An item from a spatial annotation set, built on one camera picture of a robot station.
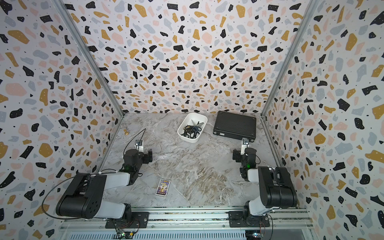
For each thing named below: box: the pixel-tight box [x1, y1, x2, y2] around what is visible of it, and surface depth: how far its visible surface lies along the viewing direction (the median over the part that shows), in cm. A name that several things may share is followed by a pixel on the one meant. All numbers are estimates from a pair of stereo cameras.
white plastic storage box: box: [177, 112, 208, 144], surface depth 112 cm
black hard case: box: [213, 110, 257, 143], surface depth 109 cm
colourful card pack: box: [155, 178, 171, 197], surface depth 85 cm
